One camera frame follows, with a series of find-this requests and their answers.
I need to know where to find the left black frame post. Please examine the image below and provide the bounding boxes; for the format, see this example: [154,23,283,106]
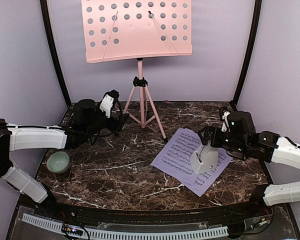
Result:
[39,0,72,107]

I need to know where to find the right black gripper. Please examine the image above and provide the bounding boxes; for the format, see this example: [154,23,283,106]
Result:
[198,125,248,155]

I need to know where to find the pink music stand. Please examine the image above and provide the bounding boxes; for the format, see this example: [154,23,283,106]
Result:
[81,0,193,141]

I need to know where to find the purple sheet music page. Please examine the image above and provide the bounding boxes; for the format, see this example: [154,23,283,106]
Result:
[151,128,202,185]
[182,148,233,197]

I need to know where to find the black front rail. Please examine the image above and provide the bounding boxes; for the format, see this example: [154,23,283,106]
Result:
[14,193,288,226]

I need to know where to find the white metronome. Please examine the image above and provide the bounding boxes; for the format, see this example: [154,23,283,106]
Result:
[189,144,219,175]

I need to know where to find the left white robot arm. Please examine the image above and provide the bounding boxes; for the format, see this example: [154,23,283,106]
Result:
[0,113,129,218]

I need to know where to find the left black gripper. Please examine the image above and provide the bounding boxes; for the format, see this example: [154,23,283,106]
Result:
[83,102,129,139]

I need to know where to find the black frame post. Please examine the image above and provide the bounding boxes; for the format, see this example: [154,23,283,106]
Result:
[39,0,72,107]
[231,0,263,108]

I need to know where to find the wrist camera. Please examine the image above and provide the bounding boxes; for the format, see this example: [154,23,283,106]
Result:
[73,99,96,125]
[227,111,256,137]

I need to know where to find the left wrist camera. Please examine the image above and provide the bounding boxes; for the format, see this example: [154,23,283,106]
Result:
[73,99,96,125]

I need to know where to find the white slotted cable duct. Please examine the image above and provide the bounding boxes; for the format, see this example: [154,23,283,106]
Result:
[21,213,229,240]

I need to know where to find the right black frame post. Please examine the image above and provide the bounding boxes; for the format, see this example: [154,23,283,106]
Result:
[231,0,263,108]

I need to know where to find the green ceramic bowl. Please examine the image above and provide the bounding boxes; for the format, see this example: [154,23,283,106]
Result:
[46,151,70,174]

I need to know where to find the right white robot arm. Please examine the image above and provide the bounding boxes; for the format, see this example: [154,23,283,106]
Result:
[198,126,300,217]

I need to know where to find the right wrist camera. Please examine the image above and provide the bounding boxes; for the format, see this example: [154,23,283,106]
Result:
[227,111,256,137]

